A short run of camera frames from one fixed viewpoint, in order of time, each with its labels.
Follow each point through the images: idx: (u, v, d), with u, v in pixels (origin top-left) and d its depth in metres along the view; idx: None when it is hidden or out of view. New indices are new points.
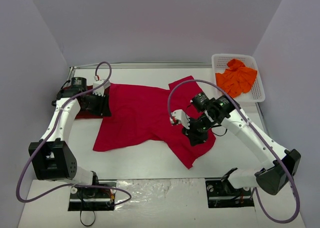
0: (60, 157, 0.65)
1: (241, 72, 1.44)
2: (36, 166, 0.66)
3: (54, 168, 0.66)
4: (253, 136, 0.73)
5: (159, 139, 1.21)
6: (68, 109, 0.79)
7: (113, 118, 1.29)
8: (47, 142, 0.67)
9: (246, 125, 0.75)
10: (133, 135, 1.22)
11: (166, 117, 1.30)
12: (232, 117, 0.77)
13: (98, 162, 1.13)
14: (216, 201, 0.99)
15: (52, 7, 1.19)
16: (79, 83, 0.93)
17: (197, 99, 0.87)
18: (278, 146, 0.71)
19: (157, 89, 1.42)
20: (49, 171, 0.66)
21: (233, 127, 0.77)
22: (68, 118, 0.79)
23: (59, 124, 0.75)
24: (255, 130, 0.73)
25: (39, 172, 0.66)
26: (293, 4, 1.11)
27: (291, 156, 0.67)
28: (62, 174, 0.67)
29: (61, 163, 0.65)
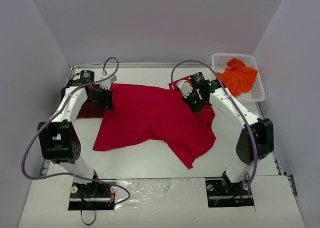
0: (66, 137, 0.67)
1: (241, 71, 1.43)
2: (42, 145, 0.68)
3: (60, 148, 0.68)
4: (230, 106, 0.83)
5: (159, 138, 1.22)
6: (76, 96, 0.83)
7: (113, 117, 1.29)
8: (54, 123, 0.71)
9: (226, 98, 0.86)
10: (133, 135, 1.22)
11: (166, 116, 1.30)
12: (216, 92, 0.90)
13: (98, 161, 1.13)
14: (216, 200, 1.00)
15: (52, 6, 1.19)
16: (88, 75, 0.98)
17: (194, 77, 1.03)
18: (252, 116, 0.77)
19: (157, 89, 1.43)
20: (54, 151, 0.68)
21: (217, 101, 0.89)
22: (76, 104, 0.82)
23: (67, 108, 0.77)
24: (230, 100, 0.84)
25: (45, 151, 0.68)
26: (293, 3, 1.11)
27: (262, 121, 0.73)
28: (66, 155, 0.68)
29: (66, 143, 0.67)
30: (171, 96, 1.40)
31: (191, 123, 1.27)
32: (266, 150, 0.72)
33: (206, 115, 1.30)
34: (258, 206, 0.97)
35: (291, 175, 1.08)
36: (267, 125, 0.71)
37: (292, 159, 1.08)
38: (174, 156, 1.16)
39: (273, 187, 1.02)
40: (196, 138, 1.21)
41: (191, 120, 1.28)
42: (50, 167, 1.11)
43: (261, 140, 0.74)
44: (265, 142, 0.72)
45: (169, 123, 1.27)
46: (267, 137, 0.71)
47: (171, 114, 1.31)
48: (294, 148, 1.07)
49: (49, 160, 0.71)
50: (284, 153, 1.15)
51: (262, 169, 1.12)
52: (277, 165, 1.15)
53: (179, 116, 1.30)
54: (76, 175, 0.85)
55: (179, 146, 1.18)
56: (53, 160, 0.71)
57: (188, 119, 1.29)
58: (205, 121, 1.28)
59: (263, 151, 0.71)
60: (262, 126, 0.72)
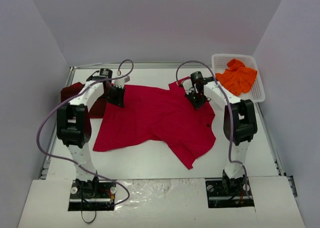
0: (80, 120, 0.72)
1: (240, 72, 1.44)
2: (57, 124, 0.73)
3: (73, 129, 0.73)
4: (216, 92, 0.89)
5: (159, 139, 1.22)
6: (95, 88, 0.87)
7: (113, 118, 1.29)
8: (71, 106, 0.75)
9: (216, 87, 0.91)
10: (133, 135, 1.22)
11: (166, 116, 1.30)
12: (208, 83, 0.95)
13: (97, 161, 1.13)
14: (216, 201, 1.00)
15: (52, 6, 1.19)
16: (106, 73, 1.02)
17: (193, 74, 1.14)
18: (236, 100, 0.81)
19: (158, 90, 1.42)
20: (67, 131, 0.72)
21: (209, 92, 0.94)
22: (93, 95, 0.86)
23: (85, 95, 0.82)
24: (218, 87, 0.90)
25: (60, 130, 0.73)
26: (293, 4, 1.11)
27: (244, 101, 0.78)
28: (77, 136, 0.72)
29: (80, 125, 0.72)
30: (171, 96, 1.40)
31: (191, 123, 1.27)
32: (250, 130, 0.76)
33: (206, 116, 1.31)
34: (259, 207, 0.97)
35: (291, 176, 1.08)
36: (248, 106, 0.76)
37: (292, 159, 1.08)
38: (174, 156, 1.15)
39: (274, 187, 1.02)
40: (196, 138, 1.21)
41: (192, 121, 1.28)
42: (50, 167, 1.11)
43: (246, 121, 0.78)
44: (248, 121, 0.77)
45: (169, 123, 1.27)
46: (249, 116, 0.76)
47: (171, 114, 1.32)
48: (294, 149, 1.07)
49: (61, 140, 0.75)
50: (284, 153, 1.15)
51: (262, 169, 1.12)
52: (278, 165, 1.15)
53: (179, 116, 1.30)
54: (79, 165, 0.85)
55: (179, 147, 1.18)
56: (64, 140, 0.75)
57: (188, 120, 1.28)
58: (205, 122, 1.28)
59: (246, 130, 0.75)
60: (243, 105, 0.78)
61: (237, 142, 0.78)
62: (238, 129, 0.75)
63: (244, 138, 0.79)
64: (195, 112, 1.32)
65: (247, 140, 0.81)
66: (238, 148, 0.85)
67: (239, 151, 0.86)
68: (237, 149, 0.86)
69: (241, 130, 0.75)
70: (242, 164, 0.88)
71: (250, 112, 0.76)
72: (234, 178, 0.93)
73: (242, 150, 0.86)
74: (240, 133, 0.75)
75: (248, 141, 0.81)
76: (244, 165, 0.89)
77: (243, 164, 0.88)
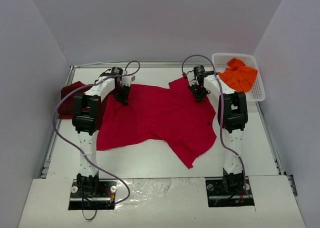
0: (94, 108, 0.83)
1: (241, 71, 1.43)
2: (73, 112, 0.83)
3: (86, 117, 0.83)
4: (214, 83, 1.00)
5: (159, 138, 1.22)
6: (107, 82, 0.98)
7: (114, 116, 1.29)
8: (86, 96, 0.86)
9: (215, 80, 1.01)
10: (134, 134, 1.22)
11: (167, 115, 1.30)
12: (208, 76, 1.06)
13: (98, 160, 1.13)
14: (216, 200, 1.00)
15: (52, 5, 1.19)
16: (118, 71, 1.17)
17: (196, 68, 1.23)
18: (230, 91, 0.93)
19: (157, 88, 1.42)
20: (82, 118, 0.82)
21: (207, 84, 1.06)
22: (106, 88, 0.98)
23: (98, 88, 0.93)
24: (216, 79, 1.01)
25: (74, 117, 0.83)
26: (293, 3, 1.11)
27: (237, 93, 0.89)
28: (90, 123, 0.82)
29: (94, 114, 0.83)
30: (171, 95, 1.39)
31: (192, 121, 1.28)
32: (241, 119, 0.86)
33: (206, 114, 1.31)
34: (258, 206, 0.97)
35: (291, 175, 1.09)
36: (240, 97, 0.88)
37: (292, 159, 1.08)
38: (174, 155, 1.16)
39: (273, 186, 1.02)
40: (198, 137, 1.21)
41: (193, 119, 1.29)
42: (50, 166, 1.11)
43: (238, 112, 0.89)
44: (239, 111, 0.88)
45: (171, 122, 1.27)
46: (240, 107, 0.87)
47: (172, 113, 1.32)
48: (294, 148, 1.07)
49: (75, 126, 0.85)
50: (284, 153, 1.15)
51: (262, 168, 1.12)
52: (278, 165, 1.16)
53: (180, 115, 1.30)
54: (85, 155, 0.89)
55: (179, 147, 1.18)
56: (78, 127, 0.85)
57: (188, 119, 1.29)
58: (206, 121, 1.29)
59: (238, 118, 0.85)
60: (236, 97, 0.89)
61: (229, 129, 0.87)
62: (229, 118, 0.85)
63: (236, 127, 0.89)
64: (196, 111, 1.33)
65: (240, 129, 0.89)
66: (232, 137, 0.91)
67: (234, 140, 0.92)
68: (230, 138, 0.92)
69: (232, 119, 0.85)
70: (238, 155, 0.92)
71: (242, 103, 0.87)
72: (233, 173, 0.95)
73: (236, 139, 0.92)
74: (232, 121, 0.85)
75: (241, 129, 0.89)
76: (240, 156, 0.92)
77: (238, 154, 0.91)
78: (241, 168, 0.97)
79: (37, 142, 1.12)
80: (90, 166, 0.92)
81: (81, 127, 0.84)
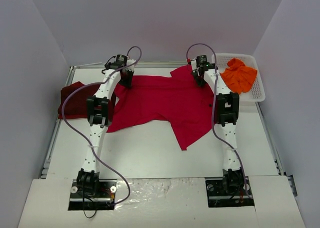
0: (106, 109, 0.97)
1: (241, 71, 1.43)
2: (88, 113, 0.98)
3: (99, 116, 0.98)
4: (213, 79, 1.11)
5: (164, 119, 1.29)
6: (114, 77, 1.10)
7: (120, 104, 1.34)
8: (98, 99, 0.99)
9: (214, 76, 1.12)
10: (141, 118, 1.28)
11: (170, 100, 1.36)
12: (209, 71, 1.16)
13: (107, 146, 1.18)
14: (216, 200, 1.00)
15: (52, 6, 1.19)
16: (122, 59, 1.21)
17: (198, 57, 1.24)
18: (226, 91, 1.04)
19: (160, 77, 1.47)
20: (96, 117, 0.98)
21: (207, 78, 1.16)
22: (113, 83, 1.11)
23: (106, 87, 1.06)
24: (215, 75, 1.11)
25: (89, 116, 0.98)
26: (293, 3, 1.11)
27: (231, 94, 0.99)
28: (103, 121, 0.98)
29: (106, 113, 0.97)
30: (174, 83, 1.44)
31: (195, 106, 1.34)
32: (231, 117, 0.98)
33: (207, 98, 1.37)
34: (258, 207, 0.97)
35: (291, 175, 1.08)
36: (234, 98, 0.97)
37: (292, 159, 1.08)
38: (174, 154, 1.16)
39: (273, 187, 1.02)
40: (200, 120, 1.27)
41: (195, 104, 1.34)
42: (50, 167, 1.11)
43: (230, 109, 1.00)
44: (232, 110, 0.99)
45: (174, 107, 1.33)
46: (233, 106, 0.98)
47: (175, 99, 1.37)
48: (294, 148, 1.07)
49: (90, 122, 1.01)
50: (284, 153, 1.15)
51: (262, 168, 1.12)
52: (278, 165, 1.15)
53: (183, 101, 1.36)
54: (94, 146, 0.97)
55: (184, 129, 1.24)
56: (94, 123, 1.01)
57: (190, 104, 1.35)
58: (207, 103, 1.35)
59: (228, 116, 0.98)
60: (231, 97, 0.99)
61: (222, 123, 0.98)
62: (222, 114, 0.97)
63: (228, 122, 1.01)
64: (198, 96, 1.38)
65: (233, 124, 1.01)
66: (225, 130, 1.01)
67: (227, 134, 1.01)
68: (225, 132, 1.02)
69: (223, 116, 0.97)
70: (234, 148, 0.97)
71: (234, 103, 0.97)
72: (232, 170, 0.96)
73: (230, 133, 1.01)
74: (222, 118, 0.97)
75: (233, 123, 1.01)
76: (235, 149, 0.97)
77: (233, 148, 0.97)
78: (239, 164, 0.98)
79: (37, 142, 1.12)
80: (95, 161, 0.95)
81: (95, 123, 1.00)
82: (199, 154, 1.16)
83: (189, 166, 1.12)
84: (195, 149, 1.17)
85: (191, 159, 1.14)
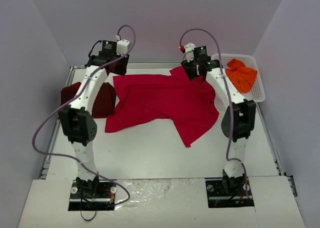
0: (84, 123, 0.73)
1: (241, 72, 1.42)
2: (63, 126, 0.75)
3: (78, 130, 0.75)
4: (219, 82, 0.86)
5: (166, 116, 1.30)
6: (96, 78, 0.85)
7: (122, 102, 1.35)
8: (74, 109, 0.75)
9: (221, 78, 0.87)
10: (143, 116, 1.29)
11: (171, 98, 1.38)
12: (212, 71, 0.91)
13: (108, 145, 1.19)
14: (216, 201, 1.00)
15: (52, 6, 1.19)
16: (109, 47, 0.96)
17: (197, 49, 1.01)
18: (238, 99, 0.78)
19: (160, 76, 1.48)
20: (74, 132, 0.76)
21: (211, 79, 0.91)
22: (96, 86, 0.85)
23: (86, 92, 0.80)
24: (223, 77, 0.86)
25: (66, 130, 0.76)
26: (293, 4, 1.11)
27: (247, 102, 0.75)
28: (84, 136, 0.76)
29: (84, 128, 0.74)
30: (174, 81, 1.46)
31: (196, 103, 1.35)
32: (246, 128, 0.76)
33: (208, 95, 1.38)
34: (258, 207, 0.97)
35: (291, 176, 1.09)
36: (249, 106, 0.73)
37: (292, 160, 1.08)
38: (174, 154, 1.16)
39: (273, 187, 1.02)
40: (201, 117, 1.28)
41: (196, 101, 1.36)
42: (50, 167, 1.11)
43: (244, 120, 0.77)
44: (247, 121, 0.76)
45: (176, 105, 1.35)
46: (250, 116, 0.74)
47: (176, 97, 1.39)
48: (294, 149, 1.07)
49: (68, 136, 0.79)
50: (284, 154, 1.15)
51: (262, 169, 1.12)
52: (278, 165, 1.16)
53: (184, 99, 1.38)
54: (81, 163, 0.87)
55: (186, 127, 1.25)
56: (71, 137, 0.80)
57: (190, 101, 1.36)
58: (208, 100, 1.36)
59: (243, 128, 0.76)
60: (246, 105, 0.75)
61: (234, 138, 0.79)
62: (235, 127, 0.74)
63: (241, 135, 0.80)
64: (199, 93, 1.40)
65: (245, 137, 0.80)
66: (236, 145, 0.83)
67: (238, 148, 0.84)
68: (235, 146, 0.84)
69: (238, 129, 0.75)
70: (241, 161, 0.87)
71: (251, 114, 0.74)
72: (234, 177, 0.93)
73: (241, 147, 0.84)
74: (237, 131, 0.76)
75: (245, 137, 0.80)
76: (242, 162, 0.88)
77: (242, 161, 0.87)
78: (243, 171, 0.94)
79: (37, 143, 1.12)
80: (88, 171, 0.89)
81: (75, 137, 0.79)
82: (200, 155, 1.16)
83: (189, 166, 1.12)
84: (195, 151, 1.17)
85: (191, 159, 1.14)
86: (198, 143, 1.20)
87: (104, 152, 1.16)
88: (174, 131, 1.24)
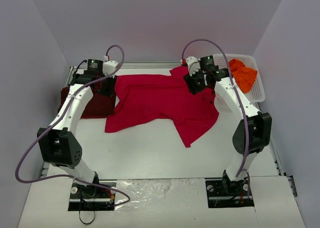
0: (66, 146, 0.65)
1: (240, 72, 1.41)
2: (42, 150, 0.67)
3: (59, 154, 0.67)
4: (230, 93, 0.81)
5: (167, 117, 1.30)
6: (80, 96, 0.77)
7: (122, 103, 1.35)
8: (55, 129, 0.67)
9: (231, 88, 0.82)
10: (142, 116, 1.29)
11: (170, 99, 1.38)
12: (222, 81, 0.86)
13: (108, 145, 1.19)
14: (216, 201, 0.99)
15: (52, 6, 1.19)
16: (95, 66, 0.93)
17: (204, 58, 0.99)
18: (252, 111, 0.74)
19: (160, 76, 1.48)
20: (54, 157, 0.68)
21: (220, 91, 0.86)
22: (79, 106, 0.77)
23: (68, 112, 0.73)
24: (234, 88, 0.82)
25: (45, 156, 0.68)
26: (293, 4, 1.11)
27: (262, 115, 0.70)
28: (65, 161, 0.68)
29: (66, 151, 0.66)
30: (174, 81, 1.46)
31: (196, 103, 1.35)
32: (261, 143, 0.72)
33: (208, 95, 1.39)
34: (258, 207, 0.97)
35: (291, 176, 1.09)
36: (265, 120, 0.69)
37: (292, 160, 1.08)
38: (174, 154, 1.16)
39: (273, 187, 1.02)
40: (201, 118, 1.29)
41: (196, 101, 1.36)
42: (50, 167, 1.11)
43: (258, 134, 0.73)
44: (261, 135, 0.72)
45: (176, 105, 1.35)
46: (265, 131, 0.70)
47: (176, 97, 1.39)
48: (294, 149, 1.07)
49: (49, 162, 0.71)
50: (284, 154, 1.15)
51: (262, 169, 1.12)
52: (278, 165, 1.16)
53: (184, 99, 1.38)
54: (75, 178, 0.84)
55: (186, 127, 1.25)
56: (53, 163, 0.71)
57: (190, 101, 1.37)
58: (208, 100, 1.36)
59: (258, 143, 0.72)
60: (261, 119, 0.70)
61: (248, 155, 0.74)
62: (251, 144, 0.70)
63: (254, 150, 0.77)
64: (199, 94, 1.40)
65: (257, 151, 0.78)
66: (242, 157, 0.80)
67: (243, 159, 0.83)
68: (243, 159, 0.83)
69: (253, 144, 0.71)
70: (247, 170, 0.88)
71: (267, 128, 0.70)
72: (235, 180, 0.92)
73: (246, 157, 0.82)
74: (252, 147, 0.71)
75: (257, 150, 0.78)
76: (247, 171, 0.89)
77: (247, 170, 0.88)
78: (244, 175, 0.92)
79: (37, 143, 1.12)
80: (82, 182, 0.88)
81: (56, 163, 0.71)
82: (199, 155, 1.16)
83: (189, 166, 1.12)
84: (194, 151, 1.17)
85: (191, 159, 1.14)
86: (198, 143, 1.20)
87: (103, 152, 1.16)
88: (174, 131, 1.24)
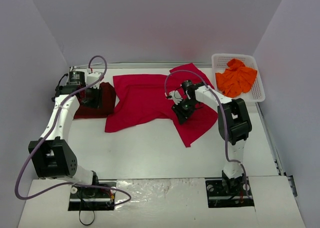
0: (61, 155, 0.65)
1: (241, 72, 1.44)
2: (37, 165, 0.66)
3: (54, 166, 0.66)
4: (207, 94, 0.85)
5: (166, 117, 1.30)
6: (68, 106, 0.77)
7: (122, 103, 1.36)
8: (47, 141, 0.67)
9: (207, 90, 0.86)
10: (142, 115, 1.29)
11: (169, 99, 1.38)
12: (199, 88, 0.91)
13: (108, 145, 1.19)
14: (216, 200, 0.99)
15: (52, 6, 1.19)
16: (77, 77, 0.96)
17: (184, 83, 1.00)
18: (227, 100, 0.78)
19: (160, 76, 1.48)
20: (50, 170, 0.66)
21: (200, 97, 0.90)
22: (68, 115, 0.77)
23: (58, 122, 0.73)
24: (209, 89, 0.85)
25: (40, 170, 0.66)
26: (293, 4, 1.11)
27: (235, 101, 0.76)
28: (62, 172, 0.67)
29: (61, 161, 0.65)
30: (173, 81, 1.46)
31: None
32: (244, 129, 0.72)
33: None
34: (258, 207, 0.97)
35: (291, 176, 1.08)
36: (240, 104, 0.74)
37: (292, 160, 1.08)
38: (174, 154, 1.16)
39: (273, 187, 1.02)
40: (201, 118, 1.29)
41: None
42: None
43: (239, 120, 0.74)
44: (242, 119, 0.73)
45: None
46: (242, 114, 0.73)
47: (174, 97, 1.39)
48: (294, 149, 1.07)
49: (45, 177, 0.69)
50: (284, 153, 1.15)
51: (262, 169, 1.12)
52: (278, 165, 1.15)
53: None
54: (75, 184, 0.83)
55: (186, 128, 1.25)
56: (49, 177, 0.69)
57: None
58: None
59: (242, 129, 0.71)
60: (235, 105, 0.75)
61: (233, 142, 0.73)
62: (233, 128, 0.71)
63: (240, 138, 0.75)
64: None
65: (243, 139, 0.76)
66: (234, 148, 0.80)
67: (236, 150, 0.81)
68: (233, 149, 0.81)
69: (236, 129, 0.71)
70: (241, 162, 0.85)
71: (243, 110, 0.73)
72: (233, 177, 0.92)
73: (239, 148, 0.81)
74: (237, 132, 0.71)
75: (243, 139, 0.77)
76: (242, 163, 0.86)
77: (241, 162, 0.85)
78: (242, 171, 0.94)
79: None
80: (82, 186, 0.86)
81: (52, 177, 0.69)
82: (199, 155, 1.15)
83: (189, 166, 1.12)
84: (194, 151, 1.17)
85: (191, 159, 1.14)
86: (198, 142, 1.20)
87: (103, 152, 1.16)
88: (174, 132, 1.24)
